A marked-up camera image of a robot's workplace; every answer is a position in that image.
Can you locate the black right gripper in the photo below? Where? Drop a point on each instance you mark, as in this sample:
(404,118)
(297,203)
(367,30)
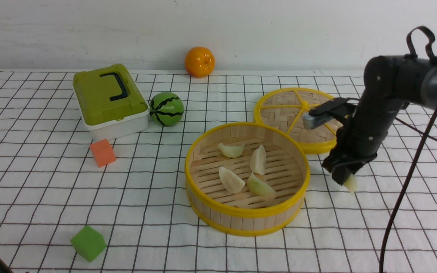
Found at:
(354,148)

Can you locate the greenish dumpling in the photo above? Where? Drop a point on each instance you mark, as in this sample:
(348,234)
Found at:
(259,187)
(351,184)

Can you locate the white dumpling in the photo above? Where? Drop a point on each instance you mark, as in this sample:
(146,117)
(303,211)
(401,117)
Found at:
(232,182)
(258,161)

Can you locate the pale dumpling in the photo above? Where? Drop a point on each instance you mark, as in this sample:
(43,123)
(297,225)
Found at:
(233,151)

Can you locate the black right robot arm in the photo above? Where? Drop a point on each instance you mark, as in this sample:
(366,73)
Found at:
(391,82)

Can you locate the woven bamboo steamer lid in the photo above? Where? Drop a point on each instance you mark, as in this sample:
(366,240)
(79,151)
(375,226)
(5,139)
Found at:
(283,109)

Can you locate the bamboo steamer tray yellow rim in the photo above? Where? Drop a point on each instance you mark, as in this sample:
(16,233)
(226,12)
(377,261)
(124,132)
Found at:
(244,213)

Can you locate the orange fruit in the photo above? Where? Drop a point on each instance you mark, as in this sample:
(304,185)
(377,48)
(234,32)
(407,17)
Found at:
(199,62)

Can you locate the toy watermelon ball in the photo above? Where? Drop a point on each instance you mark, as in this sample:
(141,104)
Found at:
(166,109)

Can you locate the orange foam cube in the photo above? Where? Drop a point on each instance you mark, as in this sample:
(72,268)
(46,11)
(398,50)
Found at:
(102,152)

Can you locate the green lidded white box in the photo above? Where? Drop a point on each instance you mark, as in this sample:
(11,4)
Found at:
(110,103)

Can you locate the green foam cube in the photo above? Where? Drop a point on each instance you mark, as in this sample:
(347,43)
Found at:
(88,243)

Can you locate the white checkered tablecloth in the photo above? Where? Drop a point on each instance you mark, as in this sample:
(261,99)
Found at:
(50,186)

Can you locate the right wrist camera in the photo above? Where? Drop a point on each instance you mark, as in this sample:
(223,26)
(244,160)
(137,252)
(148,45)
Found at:
(337,109)

